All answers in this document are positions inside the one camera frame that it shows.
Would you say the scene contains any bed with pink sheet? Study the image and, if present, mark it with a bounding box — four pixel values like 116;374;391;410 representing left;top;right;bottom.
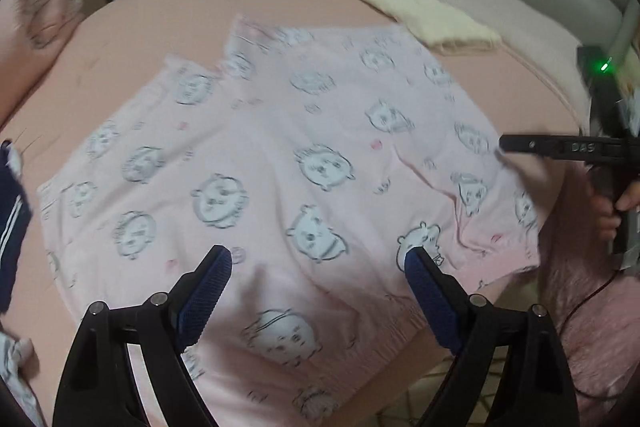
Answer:
0;0;588;427

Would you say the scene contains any person's right hand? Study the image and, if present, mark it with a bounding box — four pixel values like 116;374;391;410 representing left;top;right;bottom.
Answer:
589;177;640;244

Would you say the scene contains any black cable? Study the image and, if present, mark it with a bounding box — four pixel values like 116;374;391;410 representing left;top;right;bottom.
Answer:
556;266;622;400

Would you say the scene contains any rolled pink duvet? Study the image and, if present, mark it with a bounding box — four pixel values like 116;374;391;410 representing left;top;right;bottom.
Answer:
0;0;84;124

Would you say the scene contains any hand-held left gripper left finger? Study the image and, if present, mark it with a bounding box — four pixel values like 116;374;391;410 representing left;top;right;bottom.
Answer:
52;245;233;427

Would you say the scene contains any white shirt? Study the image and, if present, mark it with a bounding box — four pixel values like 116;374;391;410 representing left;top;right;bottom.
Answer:
4;142;24;178

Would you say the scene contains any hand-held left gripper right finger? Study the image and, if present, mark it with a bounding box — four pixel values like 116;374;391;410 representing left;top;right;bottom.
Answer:
404;246;573;427

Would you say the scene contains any light blue printed garment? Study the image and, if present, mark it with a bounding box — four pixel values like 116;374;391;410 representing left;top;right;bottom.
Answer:
0;331;47;427

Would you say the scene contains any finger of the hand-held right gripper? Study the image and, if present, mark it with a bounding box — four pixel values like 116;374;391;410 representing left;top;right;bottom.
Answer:
500;134;566;158

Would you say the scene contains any navy white-striped garment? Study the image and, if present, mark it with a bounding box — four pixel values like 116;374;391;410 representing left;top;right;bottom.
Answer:
0;139;34;314

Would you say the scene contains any pink bear-print pajama top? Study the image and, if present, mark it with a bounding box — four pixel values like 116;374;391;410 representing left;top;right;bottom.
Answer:
37;14;544;427

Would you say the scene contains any cream folded cloth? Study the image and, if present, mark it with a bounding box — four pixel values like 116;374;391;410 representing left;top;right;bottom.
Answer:
351;0;502;56

